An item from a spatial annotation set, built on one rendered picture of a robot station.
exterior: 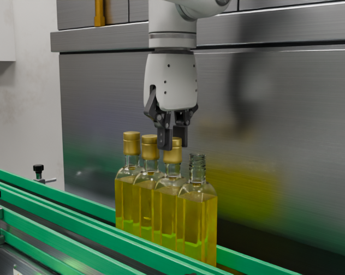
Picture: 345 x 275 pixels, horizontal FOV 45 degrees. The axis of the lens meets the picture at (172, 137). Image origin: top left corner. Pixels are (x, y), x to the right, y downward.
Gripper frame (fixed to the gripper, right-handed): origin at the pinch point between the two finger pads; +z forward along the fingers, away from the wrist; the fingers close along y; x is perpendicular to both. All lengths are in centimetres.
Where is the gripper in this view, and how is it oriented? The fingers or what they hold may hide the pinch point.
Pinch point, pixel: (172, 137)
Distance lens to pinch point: 77.1
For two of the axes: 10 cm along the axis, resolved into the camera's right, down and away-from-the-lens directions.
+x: 7.4, 1.1, -6.6
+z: 0.0, 9.9, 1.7
